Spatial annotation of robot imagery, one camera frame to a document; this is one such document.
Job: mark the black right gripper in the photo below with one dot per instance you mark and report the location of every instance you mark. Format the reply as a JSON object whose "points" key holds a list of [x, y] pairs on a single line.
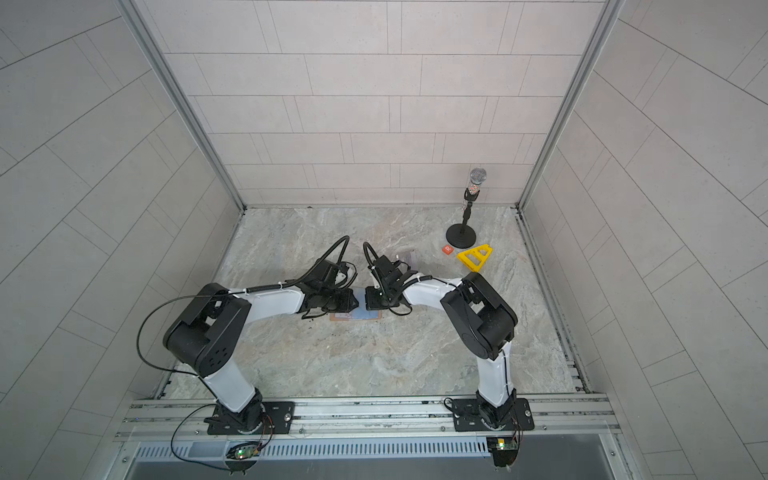
{"points": [[371, 302]]}

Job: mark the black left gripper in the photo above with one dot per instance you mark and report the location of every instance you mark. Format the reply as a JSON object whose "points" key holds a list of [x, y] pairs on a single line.
{"points": [[348, 300]]}

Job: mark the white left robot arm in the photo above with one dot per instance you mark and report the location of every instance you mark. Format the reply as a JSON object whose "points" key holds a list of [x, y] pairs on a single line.
{"points": [[206, 333]]}

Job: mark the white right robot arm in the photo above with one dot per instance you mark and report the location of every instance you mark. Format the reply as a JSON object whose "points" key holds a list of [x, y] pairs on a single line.
{"points": [[483, 320]]}

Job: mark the clear acrylic card stand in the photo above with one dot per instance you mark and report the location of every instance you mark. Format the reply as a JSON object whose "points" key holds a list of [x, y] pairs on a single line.
{"points": [[410, 258]]}

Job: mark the black microphone stand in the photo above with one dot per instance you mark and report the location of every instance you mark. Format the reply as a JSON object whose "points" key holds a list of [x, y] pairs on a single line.
{"points": [[461, 235]]}

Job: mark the yellow triangle block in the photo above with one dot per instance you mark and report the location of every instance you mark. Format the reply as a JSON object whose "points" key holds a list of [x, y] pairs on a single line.
{"points": [[475, 258]]}

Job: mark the left green circuit board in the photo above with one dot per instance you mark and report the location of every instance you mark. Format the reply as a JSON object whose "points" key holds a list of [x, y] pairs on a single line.
{"points": [[244, 451]]}

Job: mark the white ventilation grille strip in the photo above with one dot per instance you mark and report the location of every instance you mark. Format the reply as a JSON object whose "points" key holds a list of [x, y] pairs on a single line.
{"points": [[314, 449]]}

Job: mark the right circuit board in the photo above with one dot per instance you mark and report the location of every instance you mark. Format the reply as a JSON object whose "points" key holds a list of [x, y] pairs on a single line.
{"points": [[503, 450]]}

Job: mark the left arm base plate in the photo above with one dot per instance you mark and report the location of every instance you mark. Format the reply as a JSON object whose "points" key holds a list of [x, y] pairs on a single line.
{"points": [[260, 417]]}

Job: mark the aluminium mounting rail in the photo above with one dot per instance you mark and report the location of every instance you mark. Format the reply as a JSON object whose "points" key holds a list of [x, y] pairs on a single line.
{"points": [[369, 417]]}

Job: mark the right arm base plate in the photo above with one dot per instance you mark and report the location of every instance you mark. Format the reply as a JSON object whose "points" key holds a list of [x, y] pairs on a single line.
{"points": [[477, 415]]}

